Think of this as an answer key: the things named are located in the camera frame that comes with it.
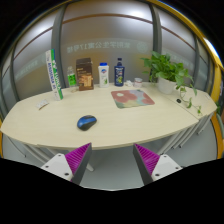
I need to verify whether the brown carton box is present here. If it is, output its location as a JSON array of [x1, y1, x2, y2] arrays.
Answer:
[[75, 57, 95, 92]]

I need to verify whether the blue and black computer mouse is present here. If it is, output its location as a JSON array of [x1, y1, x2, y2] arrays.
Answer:
[[76, 114, 98, 132]]

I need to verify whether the small white cup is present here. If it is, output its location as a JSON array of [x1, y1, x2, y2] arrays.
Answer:
[[133, 77, 144, 89]]

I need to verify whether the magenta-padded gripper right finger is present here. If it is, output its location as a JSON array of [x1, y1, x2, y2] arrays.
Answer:
[[132, 143, 184, 186]]

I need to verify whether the dark blue bottle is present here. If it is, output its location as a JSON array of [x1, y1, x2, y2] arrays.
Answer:
[[113, 57, 126, 88]]

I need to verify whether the small white packet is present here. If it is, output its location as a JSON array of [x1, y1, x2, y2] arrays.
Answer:
[[35, 98, 50, 111]]

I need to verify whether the white and green shuttlecock tube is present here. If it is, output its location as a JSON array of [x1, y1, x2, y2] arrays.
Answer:
[[45, 49, 64, 101]]

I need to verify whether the green plant in white pot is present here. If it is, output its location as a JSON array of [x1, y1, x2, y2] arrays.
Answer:
[[140, 50, 203, 117]]

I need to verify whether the pastel floral mouse pad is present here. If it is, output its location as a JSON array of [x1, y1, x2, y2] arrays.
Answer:
[[110, 88, 156, 110]]

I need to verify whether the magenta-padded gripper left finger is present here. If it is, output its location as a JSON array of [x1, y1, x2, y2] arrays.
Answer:
[[40, 142, 93, 186]]

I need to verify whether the white bottle with blue cap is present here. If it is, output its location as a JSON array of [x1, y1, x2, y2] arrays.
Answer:
[[97, 62, 110, 89]]

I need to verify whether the clear bottle with green label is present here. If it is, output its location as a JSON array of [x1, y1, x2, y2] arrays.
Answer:
[[66, 65, 79, 93]]

